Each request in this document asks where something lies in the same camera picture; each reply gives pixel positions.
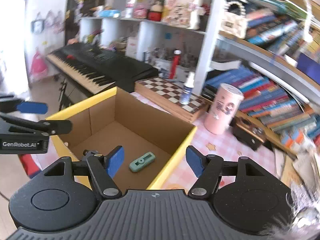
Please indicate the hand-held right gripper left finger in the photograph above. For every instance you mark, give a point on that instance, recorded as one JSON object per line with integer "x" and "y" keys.
{"x": 115, "y": 162}

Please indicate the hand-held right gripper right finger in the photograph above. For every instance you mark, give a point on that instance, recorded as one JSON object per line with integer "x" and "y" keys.
{"x": 194, "y": 162}

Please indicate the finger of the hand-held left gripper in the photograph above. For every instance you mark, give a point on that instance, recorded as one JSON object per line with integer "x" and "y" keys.
{"x": 58, "y": 126}
{"x": 32, "y": 107}

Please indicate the yellow cardboard box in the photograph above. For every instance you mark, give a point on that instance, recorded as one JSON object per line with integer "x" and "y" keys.
{"x": 140, "y": 120}

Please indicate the small wooden star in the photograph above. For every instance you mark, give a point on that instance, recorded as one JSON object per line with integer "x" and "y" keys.
{"x": 210, "y": 146}

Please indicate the small green stapler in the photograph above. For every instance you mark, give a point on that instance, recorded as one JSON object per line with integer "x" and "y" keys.
{"x": 142, "y": 162}

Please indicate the black keyboard stand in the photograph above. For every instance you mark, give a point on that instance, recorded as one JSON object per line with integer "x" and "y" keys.
{"x": 62, "y": 90}

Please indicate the pink dress doll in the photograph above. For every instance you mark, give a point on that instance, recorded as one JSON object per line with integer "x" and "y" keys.
{"x": 38, "y": 63}

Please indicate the pink round canister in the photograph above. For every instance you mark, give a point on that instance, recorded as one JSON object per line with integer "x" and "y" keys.
{"x": 222, "y": 110}

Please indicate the white blue spray bottle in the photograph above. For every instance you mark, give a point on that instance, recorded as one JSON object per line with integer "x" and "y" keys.
{"x": 187, "y": 90}

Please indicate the black electronic keyboard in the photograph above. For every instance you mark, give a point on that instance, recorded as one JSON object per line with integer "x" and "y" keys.
{"x": 105, "y": 63}

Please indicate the wooden chess board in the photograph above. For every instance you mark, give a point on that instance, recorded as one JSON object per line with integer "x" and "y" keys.
{"x": 165, "y": 90}

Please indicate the row of colourful books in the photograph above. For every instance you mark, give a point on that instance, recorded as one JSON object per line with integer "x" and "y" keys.
{"x": 265, "y": 97}

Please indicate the red tube with white cap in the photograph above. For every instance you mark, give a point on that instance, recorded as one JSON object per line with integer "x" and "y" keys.
{"x": 174, "y": 65}

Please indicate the white pen organiser with pens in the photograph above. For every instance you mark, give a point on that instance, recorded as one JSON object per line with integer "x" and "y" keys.
{"x": 162, "y": 60}

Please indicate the white box with red label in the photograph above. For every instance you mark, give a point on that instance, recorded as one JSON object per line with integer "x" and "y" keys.
{"x": 132, "y": 47}

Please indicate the blue tissue packet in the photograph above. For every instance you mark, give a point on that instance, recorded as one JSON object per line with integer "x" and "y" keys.
{"x": 108, "y": 13}

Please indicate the white wooden bookshelf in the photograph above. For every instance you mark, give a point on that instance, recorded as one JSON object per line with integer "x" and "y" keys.
{"x": 212, "y": 30}

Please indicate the white cubby shelf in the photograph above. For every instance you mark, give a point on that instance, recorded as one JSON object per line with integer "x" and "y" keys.
{"x": 150, "y": 27}

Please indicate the pink patterned box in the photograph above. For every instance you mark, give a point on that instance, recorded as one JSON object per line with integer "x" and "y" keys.
{"x": 139, "y": 12}

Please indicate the white bottle with blue cap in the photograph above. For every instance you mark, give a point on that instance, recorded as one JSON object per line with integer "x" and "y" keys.
{"x": 130, "y": 5}

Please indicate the pink model house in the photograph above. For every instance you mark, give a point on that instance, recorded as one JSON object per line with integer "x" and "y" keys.
{"x": 181, "y": 8}

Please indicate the stack of leaning books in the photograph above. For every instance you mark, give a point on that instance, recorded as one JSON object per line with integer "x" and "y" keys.
{"x": 272, "y": 27}

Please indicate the brown retro camera box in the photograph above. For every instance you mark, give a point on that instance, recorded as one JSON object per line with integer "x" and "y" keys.
{"x": 250, "y": 131}

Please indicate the blue framed wall clock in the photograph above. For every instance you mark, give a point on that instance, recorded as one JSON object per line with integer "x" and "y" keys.
{"x": 38, "y": 27}

